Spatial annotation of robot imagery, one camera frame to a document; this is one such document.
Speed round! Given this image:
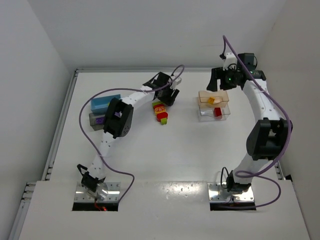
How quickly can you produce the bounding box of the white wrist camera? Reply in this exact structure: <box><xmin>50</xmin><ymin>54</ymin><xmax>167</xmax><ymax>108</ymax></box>
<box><xmin>170</xmin><ymin>77</ymin><xmax>182</xmax><ymax>89</ymax></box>
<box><xmin>222</xmin><ymin>52</ymin><xmax>238</xmax><ymax>71</ymax></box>

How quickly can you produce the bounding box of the yellow lego brick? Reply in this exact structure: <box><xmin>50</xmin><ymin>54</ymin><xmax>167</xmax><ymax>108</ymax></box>
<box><xmin>207</xmin><ymin>97</ymin><xmax>215</xmax><ymax>105</ymax></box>

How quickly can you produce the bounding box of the blue plastic bin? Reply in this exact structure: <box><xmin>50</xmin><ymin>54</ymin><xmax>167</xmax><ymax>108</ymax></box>
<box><xmin>90</xmin><ymin>94</ymin><xmax>121</xmax><ymax>114</ymax></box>

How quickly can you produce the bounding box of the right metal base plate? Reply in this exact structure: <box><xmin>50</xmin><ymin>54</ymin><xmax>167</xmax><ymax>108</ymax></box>
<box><xmin>207</xmin><ymin>182</ymin><xmax>255</xmax><ymax>204</ymax></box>

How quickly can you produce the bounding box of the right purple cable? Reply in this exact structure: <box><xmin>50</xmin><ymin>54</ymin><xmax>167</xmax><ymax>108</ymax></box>
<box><xmin>219</xmin><ymin>34</ymin><xmax>294</xmax><ymax>209</ymax></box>

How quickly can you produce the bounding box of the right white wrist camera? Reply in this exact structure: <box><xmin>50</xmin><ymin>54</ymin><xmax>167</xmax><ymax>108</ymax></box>
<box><xmin>222</xmin><ymin>52</ymin><xmax>238</xmax><ymax>71</ymax></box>

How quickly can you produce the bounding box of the purple cable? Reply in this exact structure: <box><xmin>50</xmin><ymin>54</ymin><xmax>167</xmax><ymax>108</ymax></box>
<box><xmin>78</xmin><ymin>64</ymin><xmax>186</xmax><ymax>205</ymax></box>
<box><xmin>219</xmin><ymin>34</ymin><xmax>294</xmax><ymax>209</ymax></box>

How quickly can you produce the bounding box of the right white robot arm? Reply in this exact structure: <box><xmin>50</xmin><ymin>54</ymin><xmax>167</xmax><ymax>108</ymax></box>
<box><xmin>206</xmin><ymin>52</ymin><xmax>293</xmax><ymax>193</ymax></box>

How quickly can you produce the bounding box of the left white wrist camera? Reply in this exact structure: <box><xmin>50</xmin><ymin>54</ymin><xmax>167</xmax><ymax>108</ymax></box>
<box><xmin>170</xmin><ymin>77</ymin><xmax>182</xmax><ymax>89</ymax></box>

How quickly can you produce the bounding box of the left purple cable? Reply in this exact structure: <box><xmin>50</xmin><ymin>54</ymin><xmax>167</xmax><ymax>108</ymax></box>
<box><xmin>78</xmin><ymin>64</ymin><xmax>186</xmax><ymax>205</ymax></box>

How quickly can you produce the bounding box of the red lego brick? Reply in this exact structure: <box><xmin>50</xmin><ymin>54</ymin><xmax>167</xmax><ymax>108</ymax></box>
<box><xmin>213</xmin><ymin>107</ymin><xmax>223</xmax><ymax>119</ymax></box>

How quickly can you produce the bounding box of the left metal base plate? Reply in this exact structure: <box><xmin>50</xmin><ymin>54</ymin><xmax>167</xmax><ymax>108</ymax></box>
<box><xmin>74</xmin><ymin>182</ymin><xmax>121</xmax><ymax>204</ymax></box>

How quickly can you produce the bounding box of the purple round lego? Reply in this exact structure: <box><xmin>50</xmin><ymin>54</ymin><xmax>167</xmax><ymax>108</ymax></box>
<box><xmin>95</xmin><ymin>116</ymin><xmax>105</xmax><ymax>125</ymax></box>

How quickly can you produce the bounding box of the clear plastic bin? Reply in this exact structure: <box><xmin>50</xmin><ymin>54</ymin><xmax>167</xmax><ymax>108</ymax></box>
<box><xmin>197</xmin><ymin>105</ymin><xmax>231</xmax><ymax>122</ymax></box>

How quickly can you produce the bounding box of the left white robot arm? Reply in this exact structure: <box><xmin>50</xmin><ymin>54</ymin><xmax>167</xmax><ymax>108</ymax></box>
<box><xmin>77</xmin><ymin>72</ymin><xmax>182</xmax><ymax>193</ymax></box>

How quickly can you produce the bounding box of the orange translucent bin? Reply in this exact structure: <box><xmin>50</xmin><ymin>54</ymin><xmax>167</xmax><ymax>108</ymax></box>
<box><xmin>198</xmin><ymin>90</ymin><xmax>229</xmax><ymax>109</ymax></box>

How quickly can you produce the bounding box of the green red orange lego stack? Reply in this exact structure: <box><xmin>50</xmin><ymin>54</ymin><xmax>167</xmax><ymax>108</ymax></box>
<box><xmin>152</xmin><ymin>101</ymin><xmax>169</xmax><ymax>125</ymax></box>

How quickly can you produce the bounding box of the grey plastic bin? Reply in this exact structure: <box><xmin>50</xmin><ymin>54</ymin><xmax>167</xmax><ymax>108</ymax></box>
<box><xmin>89</xmin><ymin>113</ymin><xmax>105</xmax><ymax>131</ymax></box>

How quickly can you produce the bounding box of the metal base plate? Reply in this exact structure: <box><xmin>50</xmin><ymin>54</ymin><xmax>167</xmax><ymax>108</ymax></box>
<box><xmin>207</xmin><ymin>182</ymin><xmax>255</xmax><ymax>204</ymax></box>
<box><xmin>74</xmin><ymin>182</ymin><xmax>121</xmax><ymax>204</ymax></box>

